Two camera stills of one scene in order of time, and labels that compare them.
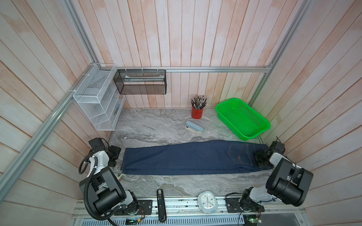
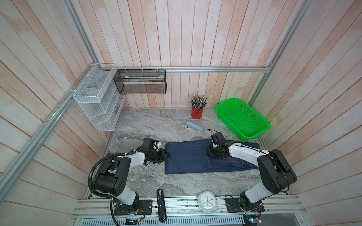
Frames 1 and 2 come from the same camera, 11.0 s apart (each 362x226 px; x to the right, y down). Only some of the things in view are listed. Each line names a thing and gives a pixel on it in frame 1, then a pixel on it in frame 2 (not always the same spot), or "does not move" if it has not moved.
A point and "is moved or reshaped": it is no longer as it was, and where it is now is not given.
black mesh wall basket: [141, 81] does not move
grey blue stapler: [194, 127] does not move
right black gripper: [257, 152] -> [209, 154]
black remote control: [161, 206] does not move
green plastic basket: [242, 119] does not move
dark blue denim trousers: [208, 157] is moved or reshaped
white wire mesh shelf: [98, 96] does not move
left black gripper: [116, 149] -> [162, 157]
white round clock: [207, 202] does not move
